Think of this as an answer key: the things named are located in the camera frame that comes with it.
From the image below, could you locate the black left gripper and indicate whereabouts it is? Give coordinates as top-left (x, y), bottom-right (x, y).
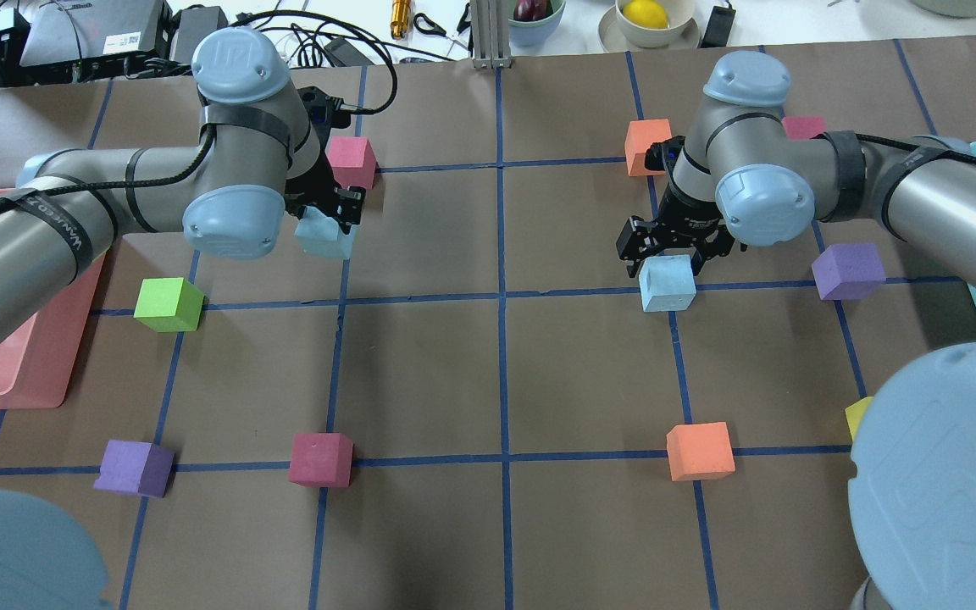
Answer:
top-left (284, 86), bottom-right (367, 235)

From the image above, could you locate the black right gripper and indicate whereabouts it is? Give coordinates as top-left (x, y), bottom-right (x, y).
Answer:
top-left (617, 140), bottom-right (736, 279)

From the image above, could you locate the light blue foam block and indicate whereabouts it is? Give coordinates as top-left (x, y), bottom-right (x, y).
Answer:
top-left (294, 206), bottom-right (358, 260)

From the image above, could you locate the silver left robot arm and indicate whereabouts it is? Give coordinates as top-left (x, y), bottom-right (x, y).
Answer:
top-left (0, 27), bottom-right (367, 344)

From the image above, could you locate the pink foam block left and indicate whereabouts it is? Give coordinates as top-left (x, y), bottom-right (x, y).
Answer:
top-left (326, 136), bottom-right (377, 191)

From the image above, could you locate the pink foam block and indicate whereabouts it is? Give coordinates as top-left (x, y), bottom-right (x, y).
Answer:
top-left (287, 433), bottom-right (355, 489)
top-left (326, 136), bottom-right (377, 191)

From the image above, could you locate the orange foam block left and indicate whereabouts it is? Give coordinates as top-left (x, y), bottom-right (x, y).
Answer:
top-left (624, 117), bottom-right (674, 178)

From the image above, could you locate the orange foam block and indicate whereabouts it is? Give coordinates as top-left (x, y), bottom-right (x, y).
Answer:
top-left (624, 117), bottom-right (674, 178)
top-left (666, 422), bottom-right (736, 482)

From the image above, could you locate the magenta foam block far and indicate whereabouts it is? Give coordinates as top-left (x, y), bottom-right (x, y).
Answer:
top-left (781, 115), bottom-right (828, 140)

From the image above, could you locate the purple foam block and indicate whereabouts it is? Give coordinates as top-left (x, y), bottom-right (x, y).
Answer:
top-left (811, 242), bottom-right (888, 301)
top-left (93, 439), bottom-right (175, 498)

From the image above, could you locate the gold metal cylinder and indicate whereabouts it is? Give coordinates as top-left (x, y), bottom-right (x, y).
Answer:
top-left (390, 0), bottom-right (412, 40)

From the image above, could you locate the orange foam block right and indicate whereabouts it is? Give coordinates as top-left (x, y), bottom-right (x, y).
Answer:
top-left (666, 422), bottom-right (736, 482)

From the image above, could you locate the green foam block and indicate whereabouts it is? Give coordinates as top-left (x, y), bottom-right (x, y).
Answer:
top-left (133, 277), bottom-right (206, 333)

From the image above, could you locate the white cup with saucer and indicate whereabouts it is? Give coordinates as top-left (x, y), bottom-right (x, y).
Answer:
top-left (599, 1), bottom-right (700, 52)

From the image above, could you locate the black power adapter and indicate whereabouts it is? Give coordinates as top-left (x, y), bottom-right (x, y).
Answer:
top-left (168, 5), bottom-right (228, 64)

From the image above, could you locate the light blue fruit bowl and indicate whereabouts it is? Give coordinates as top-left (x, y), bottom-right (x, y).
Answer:
top-left (507, 1), bottom-right (567, 47)

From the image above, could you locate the yellow foam block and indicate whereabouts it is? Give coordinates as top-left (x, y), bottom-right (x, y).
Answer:
top-left (844, 396), bottom-right (873, 441)

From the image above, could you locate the pink foam block right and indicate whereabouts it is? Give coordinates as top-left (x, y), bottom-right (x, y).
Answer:
top-left (287, 433), bottom-right (355, 489)

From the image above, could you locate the black electronics box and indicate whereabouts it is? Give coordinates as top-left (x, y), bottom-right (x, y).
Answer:
top-left (19, 1), bottom-right (173, 69)

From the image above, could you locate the pink plastic tray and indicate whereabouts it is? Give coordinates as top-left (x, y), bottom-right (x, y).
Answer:
top-left (0, 193), bottom-right (114, 410)

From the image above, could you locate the aluminium frame post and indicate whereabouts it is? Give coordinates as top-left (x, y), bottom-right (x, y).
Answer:
top-left (469, 0), bottom-right (513, 69)

